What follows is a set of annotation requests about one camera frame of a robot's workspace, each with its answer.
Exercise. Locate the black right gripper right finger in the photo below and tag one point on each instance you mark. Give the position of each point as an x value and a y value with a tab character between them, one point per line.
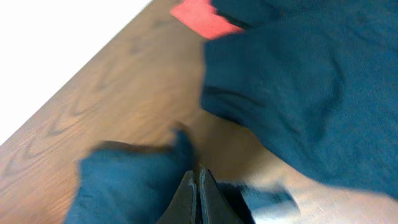
220	203

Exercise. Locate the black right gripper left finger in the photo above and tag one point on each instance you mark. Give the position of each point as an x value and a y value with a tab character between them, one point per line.
182	202

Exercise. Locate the navy blue shorts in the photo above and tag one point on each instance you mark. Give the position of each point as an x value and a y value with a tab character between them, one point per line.
320	96

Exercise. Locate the red cloth garment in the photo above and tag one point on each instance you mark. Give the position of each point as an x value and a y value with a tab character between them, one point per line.
200	16

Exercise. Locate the dark navy garment pile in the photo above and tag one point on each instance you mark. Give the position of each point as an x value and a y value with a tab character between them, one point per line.
255	12

